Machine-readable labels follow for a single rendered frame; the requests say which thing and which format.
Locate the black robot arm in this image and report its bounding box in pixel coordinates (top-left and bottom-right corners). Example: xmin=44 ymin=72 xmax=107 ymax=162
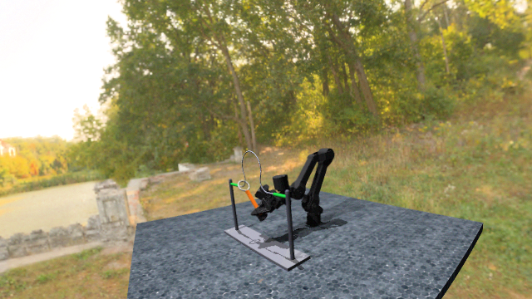
xmin=254 ymin=149 xmax=334 ymax=227

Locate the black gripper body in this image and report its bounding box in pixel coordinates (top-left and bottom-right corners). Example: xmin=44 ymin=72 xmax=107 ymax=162
xmin=256 ymin=189 xmax=283 ymax=222

